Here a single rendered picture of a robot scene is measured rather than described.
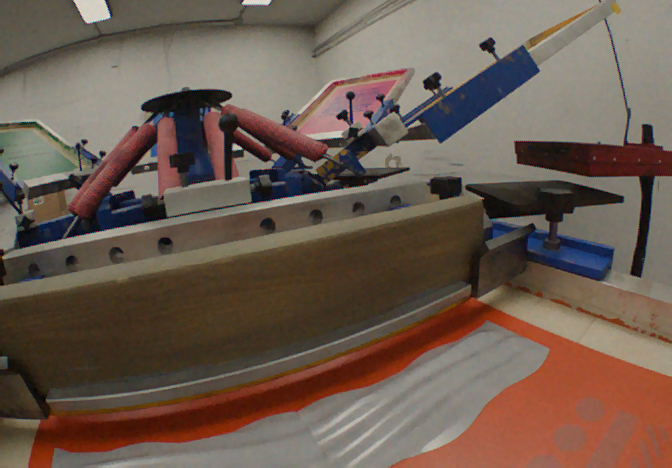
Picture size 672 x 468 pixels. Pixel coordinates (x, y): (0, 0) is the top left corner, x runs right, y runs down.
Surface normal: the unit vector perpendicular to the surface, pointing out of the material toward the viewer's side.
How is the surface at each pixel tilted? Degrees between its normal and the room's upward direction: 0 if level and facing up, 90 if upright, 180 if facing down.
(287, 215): 90
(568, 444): 0
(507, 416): 0
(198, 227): 90
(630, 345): 0
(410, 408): 33
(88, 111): 90
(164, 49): 90
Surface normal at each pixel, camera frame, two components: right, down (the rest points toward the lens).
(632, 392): -0.08, -0.97
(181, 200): 0.46, 0.15
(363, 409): 0.30, -0.75
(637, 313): -0.88, 0.17
